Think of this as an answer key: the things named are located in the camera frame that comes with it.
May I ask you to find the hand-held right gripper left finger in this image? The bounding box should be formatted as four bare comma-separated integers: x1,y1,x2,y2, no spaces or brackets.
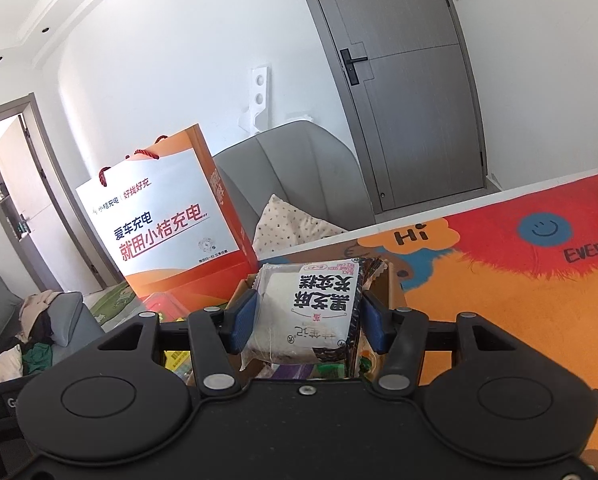
94,288,261,401

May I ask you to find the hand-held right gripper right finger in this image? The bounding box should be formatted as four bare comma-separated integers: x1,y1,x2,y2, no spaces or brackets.
360,290,526,401

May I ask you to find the brown cardboard box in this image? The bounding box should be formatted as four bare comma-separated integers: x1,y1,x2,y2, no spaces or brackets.
186,259,408,387

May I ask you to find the black white rice cake packet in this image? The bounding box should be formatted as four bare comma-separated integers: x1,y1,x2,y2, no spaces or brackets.
239,258,366,372

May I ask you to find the pile of clothes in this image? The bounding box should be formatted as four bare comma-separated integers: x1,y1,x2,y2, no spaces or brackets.
0,289,76,387

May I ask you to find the dotted cushion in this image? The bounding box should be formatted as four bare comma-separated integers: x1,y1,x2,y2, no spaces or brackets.
252,193,348,262

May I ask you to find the clear plastic storage box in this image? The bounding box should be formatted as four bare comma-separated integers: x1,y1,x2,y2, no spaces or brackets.
86,279,196,334

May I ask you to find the colourful cartoon table mat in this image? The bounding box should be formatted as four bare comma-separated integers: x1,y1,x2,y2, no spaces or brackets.
259,172,598,480

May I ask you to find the orange white paper bag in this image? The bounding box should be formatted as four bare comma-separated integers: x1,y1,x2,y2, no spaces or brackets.
74,123,261,307

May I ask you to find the grey chair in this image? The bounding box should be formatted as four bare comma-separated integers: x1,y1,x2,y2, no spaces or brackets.
212,120,375,242

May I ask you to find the grey door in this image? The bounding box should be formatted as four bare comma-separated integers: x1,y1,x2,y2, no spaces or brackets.
289,0,488,214

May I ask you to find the white foam packing piece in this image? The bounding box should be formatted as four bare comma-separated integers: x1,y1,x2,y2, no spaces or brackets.
237,65,313,134

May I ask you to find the black door handle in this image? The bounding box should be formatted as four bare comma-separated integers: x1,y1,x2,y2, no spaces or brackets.
339,48,369,86

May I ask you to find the grey doorway frame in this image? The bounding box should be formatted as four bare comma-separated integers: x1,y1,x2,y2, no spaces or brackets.
0,93,125,297

